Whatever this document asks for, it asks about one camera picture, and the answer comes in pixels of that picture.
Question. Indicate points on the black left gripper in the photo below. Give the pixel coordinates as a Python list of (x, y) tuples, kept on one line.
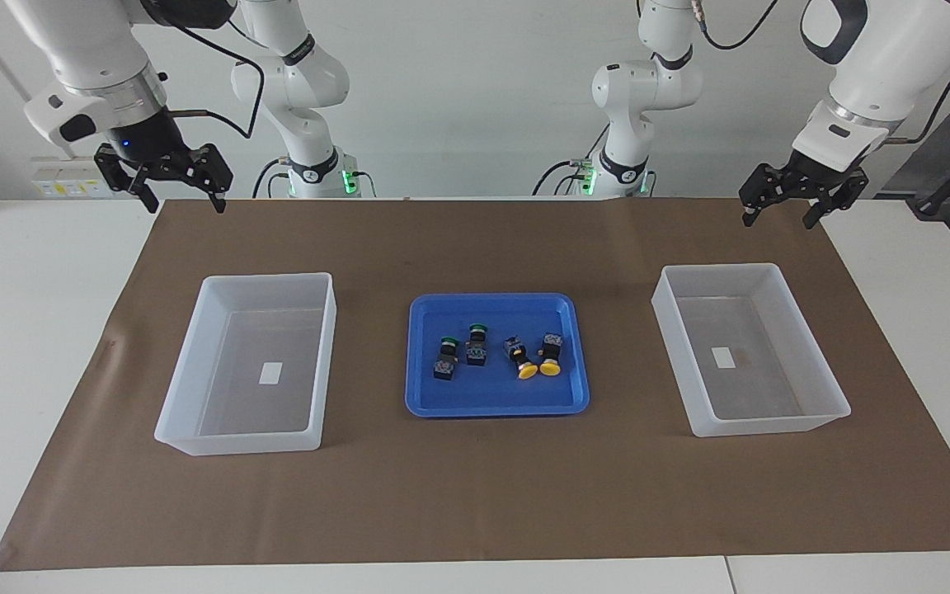
[(813, 177)]

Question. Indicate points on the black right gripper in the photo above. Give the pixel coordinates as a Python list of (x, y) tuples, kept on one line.
[(153, 140)]

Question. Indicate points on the yellow push button switch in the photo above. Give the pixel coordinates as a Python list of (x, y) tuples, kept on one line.
[(516, 351), (551, 355)]

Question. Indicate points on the green push button switch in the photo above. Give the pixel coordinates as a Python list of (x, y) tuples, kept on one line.
[(476, 351), (445, 363)]

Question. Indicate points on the white box label sticker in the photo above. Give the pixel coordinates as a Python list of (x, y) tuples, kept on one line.
[(270, 373), (722, 357)]

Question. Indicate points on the translucent white plastic box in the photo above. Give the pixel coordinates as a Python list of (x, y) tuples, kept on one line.
[(252, 404), (764, 388)]

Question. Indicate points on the blue plastic tray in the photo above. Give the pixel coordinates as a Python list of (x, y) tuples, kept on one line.
[(491, 396)]

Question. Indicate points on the brown paper table mat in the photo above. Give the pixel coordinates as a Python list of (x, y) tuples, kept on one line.
[(475, 495)]

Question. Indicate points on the white wall socket panel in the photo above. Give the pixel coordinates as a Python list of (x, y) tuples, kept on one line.
[(71, 177)]

